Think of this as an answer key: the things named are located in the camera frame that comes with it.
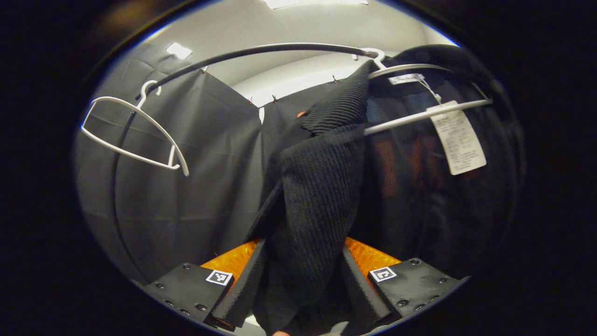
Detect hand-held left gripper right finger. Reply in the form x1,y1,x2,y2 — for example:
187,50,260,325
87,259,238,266
342,237,471,334

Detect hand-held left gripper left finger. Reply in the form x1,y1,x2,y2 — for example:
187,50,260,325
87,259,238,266
142,239,267,333

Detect black knit jacket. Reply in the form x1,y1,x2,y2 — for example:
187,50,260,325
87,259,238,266
243,44,525,336

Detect empty white clothes hanger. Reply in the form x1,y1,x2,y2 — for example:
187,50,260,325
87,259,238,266
80,80,190,177

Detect black clothes rack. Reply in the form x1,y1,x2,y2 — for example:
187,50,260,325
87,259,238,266
110,43,379,285

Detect black backdrop cloth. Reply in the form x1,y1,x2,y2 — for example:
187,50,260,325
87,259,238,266
75,42,364,285

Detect small ceiling light panel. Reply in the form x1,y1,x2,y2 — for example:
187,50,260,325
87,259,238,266
167,43,193,60

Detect large ceiling light panel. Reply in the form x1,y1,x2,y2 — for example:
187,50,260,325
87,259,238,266
261,0,369,10

